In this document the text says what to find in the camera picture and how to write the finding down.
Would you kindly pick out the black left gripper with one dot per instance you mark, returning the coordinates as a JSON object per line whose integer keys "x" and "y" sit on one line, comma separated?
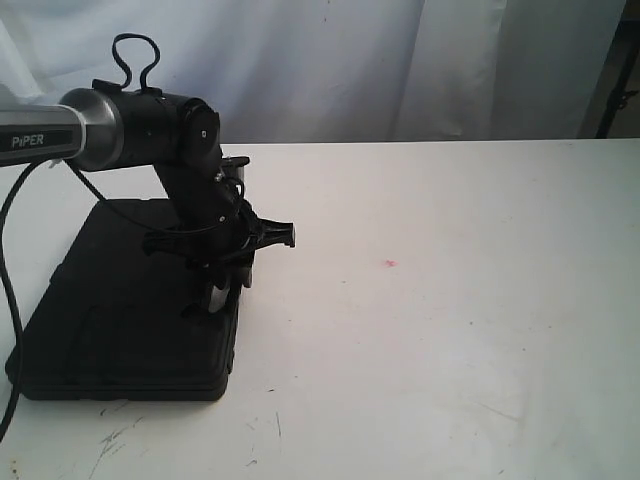
{"x": 228, "y": 248}

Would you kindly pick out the black plastic tool case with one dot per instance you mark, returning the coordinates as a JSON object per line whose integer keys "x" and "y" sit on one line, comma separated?
{"x": 109, "y": 325}

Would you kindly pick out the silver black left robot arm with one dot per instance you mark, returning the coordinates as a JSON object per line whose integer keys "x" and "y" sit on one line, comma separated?
{"x": 106, "y": 128}

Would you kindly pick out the white backdrop curtain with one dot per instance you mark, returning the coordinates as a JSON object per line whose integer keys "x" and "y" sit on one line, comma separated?
{"x": 330, "y": 71}

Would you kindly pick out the black stand pole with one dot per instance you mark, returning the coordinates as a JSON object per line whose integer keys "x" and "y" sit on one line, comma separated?
{"x": 625, "y": 50}

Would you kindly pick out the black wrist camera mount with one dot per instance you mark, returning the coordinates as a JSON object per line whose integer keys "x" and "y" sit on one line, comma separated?
{"x": 215, "y": 221}

